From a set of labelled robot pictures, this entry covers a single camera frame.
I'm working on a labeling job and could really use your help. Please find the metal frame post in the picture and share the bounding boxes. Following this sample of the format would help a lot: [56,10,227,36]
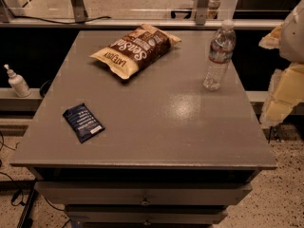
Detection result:
[70,0,88,23]
[195,0,209,26]

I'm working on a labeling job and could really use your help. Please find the right metal frame post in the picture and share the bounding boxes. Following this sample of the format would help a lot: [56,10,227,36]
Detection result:
[195,0,209,26]

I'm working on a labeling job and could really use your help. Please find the black floor cable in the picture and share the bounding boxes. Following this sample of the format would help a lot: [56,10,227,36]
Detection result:
[0,131,72,228]

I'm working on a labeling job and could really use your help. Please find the clear plastic water bottle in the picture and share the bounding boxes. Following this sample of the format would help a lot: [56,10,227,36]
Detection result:
[203,20,237,91]

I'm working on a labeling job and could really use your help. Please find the left metal frame post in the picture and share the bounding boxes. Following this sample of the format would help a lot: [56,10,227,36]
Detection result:
[70,0,88,23]

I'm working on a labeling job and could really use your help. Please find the brown sea salt chip bag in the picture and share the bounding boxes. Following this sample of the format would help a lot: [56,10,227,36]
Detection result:
[91,24,181,80]

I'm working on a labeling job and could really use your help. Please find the grey upper drawer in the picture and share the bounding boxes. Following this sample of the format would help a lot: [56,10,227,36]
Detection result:
[35,181,252,205]

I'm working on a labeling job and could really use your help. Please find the grey lower drawer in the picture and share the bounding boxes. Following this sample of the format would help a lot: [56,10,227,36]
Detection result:
[66,205,227,225]

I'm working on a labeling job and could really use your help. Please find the white pump dispenser bottle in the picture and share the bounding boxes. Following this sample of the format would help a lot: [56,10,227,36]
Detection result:
[4,65,31,98]

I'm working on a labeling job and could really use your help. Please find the metal upper drawer knob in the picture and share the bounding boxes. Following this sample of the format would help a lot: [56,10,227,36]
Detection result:
[140,198,150,206]

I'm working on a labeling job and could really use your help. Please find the metal drawer knob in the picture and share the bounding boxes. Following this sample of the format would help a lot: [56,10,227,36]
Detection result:
[142,219,151,226]
[140,198,150,206]

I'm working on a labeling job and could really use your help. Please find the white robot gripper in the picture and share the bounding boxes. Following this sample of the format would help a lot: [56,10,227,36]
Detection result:
[258,0,304,127]

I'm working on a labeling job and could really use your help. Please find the metal lower drawer knob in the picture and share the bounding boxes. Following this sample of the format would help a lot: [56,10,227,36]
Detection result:
[142,219,151,226]

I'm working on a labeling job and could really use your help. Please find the dark blue snack packet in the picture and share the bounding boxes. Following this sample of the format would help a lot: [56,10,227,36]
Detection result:
[63,104,105,143]

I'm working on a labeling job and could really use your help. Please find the grey drawer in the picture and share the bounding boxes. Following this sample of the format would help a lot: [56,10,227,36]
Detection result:
[35,181,252,205]
[66,205,227,225]

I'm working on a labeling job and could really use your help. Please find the black cable on ledge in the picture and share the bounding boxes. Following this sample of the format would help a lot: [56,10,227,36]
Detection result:
[6,6,112,26]

